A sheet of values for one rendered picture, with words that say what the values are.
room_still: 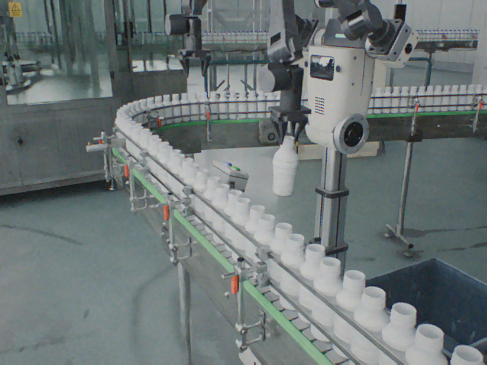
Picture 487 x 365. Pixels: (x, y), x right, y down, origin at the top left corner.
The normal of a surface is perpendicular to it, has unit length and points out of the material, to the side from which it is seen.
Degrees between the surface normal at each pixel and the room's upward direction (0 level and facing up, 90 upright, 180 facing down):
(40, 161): 90
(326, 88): 90
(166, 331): 0
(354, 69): 90
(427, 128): 90
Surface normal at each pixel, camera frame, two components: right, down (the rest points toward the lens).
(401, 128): 0.18, 0.33
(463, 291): -0.88, 0.16
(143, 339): 0.00, -0.94
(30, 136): 0.48, 0.29
